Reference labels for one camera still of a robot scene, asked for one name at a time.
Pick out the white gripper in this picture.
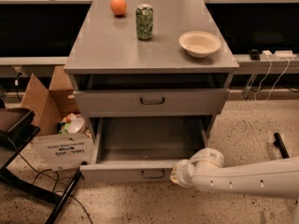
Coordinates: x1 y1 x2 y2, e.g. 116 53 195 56
170 160 194 188

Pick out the grey drawer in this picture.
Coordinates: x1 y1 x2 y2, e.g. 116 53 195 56
80 117 206 182
74 89 229 118

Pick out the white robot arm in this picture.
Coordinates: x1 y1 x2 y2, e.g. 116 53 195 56
170 148 299 201

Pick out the grey top drawer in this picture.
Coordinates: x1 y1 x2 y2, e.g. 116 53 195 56
74 89 229 118

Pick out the grey drawer cabinet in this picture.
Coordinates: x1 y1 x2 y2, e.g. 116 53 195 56
64 0 238 129

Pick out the black pole right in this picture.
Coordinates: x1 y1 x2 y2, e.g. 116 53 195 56
274 133 289 159

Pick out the black pole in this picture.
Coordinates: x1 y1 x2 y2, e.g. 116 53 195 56
274 133 289 159
45 169 82 224

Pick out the white crumpled trash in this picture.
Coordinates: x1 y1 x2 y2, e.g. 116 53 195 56
57 113 87 134

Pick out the white paper bowl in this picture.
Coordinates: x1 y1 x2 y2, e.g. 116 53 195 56
179 31 221 58

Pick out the black pole left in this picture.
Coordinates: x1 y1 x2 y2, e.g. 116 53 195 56
45 169 82 224

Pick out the black small device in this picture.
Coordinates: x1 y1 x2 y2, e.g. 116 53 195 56
249 49 261 61

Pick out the white power adapter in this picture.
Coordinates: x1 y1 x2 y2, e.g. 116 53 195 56
262 50 296 61

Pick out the brown cardboard box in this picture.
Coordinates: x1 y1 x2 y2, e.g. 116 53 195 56
21 65 94 171

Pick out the green soda can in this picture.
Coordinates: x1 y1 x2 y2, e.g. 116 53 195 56
135 4 153 40

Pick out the orange fruit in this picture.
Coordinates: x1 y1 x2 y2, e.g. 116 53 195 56
110 0 127 16

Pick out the black floor cable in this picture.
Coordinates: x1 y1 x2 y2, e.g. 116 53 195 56
12 147 94 224

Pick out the white hanging cable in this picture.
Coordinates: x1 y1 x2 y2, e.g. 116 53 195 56
253 57 292 105

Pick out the black chair frame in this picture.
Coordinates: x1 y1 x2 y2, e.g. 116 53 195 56
0 103 61 204

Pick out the wall power outlet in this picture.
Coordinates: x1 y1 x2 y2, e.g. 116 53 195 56
13 66 25 77

